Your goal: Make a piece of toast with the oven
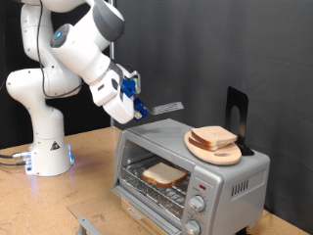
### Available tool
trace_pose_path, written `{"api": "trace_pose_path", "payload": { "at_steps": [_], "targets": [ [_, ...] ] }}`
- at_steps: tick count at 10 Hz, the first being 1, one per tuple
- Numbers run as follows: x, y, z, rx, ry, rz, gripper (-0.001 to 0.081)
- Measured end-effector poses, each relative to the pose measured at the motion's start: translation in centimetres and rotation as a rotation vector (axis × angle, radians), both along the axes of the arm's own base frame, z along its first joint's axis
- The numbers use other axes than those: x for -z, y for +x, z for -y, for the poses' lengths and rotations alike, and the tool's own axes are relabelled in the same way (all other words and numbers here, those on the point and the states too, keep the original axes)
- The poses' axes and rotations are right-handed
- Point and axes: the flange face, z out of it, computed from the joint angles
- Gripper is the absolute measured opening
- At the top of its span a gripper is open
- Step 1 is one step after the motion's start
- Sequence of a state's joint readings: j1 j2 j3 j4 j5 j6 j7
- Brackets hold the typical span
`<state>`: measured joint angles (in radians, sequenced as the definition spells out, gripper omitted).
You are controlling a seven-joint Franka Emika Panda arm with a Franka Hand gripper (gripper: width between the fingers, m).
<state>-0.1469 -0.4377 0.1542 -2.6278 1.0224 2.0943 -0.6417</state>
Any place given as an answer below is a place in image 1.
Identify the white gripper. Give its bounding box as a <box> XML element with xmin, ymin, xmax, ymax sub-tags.
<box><xmin>102</xmin><ymin>64</ymin><xmax>144</xmax><ymax>125</ymax></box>

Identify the metal spatula with blue block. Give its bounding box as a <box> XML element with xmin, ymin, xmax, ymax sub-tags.
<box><xmin>133</xmin><ymin>96</ymin><xmax>185</xmax><ymax>122</ymax></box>

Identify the white bread slice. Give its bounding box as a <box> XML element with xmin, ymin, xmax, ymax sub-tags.
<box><xmin>191</xmin><ymin>125</ymin><xmax>239</xmax><ymax>148</ymax></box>
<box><xmin>142</xmin><ymin>162</ymin><xmax>189</xmax><ymax>189</ymax></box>
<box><xmin>188</xmin><ymin>136</ymin><xmax>223</xmax><ymax>152</ymax></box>

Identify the glass oven door with handle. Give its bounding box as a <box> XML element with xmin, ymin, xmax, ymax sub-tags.
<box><xmin>67</xmin><ymin>185</ymin><xmax>184</xmax><ymax>235</ymax></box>

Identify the silver toaster oven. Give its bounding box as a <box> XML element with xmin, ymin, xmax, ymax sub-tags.
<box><xmin>112</xmin><ymin>117</ymin><xmax>271</xmax><ymax>235</ymax></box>

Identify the silver oven knob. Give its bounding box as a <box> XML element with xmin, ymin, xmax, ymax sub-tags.
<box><xmin>183</xmin><ymin>218</ymin><xmax>201</xmax><ymax>235</ymax></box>
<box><xmin>188</xmin><ymin>194</ymin><xmax>206</xmax><ymax>213</ymax></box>

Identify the wooden box under oven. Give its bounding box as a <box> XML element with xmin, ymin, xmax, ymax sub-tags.
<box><xmin>120</xmin><ymin>197</ymin><xmax>165</xmax><ymax>235</ymax></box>

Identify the vertical metal pole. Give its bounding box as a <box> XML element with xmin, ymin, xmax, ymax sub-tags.
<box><xmin>108</xmin><ymin>0</ymin><xmax>116</xmax><ymax>127</ymax></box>

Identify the round wooden board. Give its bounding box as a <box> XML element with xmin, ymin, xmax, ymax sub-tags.
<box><xmin>183</xmin><ymin>130</ymin><xmax>243</xmax><ymax>166</ymax></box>

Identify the black metal bookend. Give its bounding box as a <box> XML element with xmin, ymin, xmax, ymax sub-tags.
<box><xmin>224</xmin><ymin>85</ymin><xmax>255</xmax><ymax>157</ymax></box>

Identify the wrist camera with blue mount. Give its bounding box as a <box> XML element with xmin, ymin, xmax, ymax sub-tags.
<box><xmin>120</xmin><ymin>70</ymin><xmax>142</xmax><ymax>99</ymax></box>

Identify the wire oven rack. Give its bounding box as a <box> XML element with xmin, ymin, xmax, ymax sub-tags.
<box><xmin>121</xmin><ymin>156</ymin><xmax>192</xmax><ymax>220</ymax></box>

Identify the black camera cable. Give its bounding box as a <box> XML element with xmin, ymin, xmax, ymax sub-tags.
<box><xmin>34</xmin><ymin>0</ymin><xmax>141</xmax><ymax>100</ymax></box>

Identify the black base cable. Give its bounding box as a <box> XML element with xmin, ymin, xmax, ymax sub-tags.
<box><xmin>0</xmin><ymin>150</ymin><xmax>32</xmax><ymax>161</ymax></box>
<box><xmin>0</xmin><ymin>160</ymin><xmax>29</xmax><ymax>167</ymax></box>

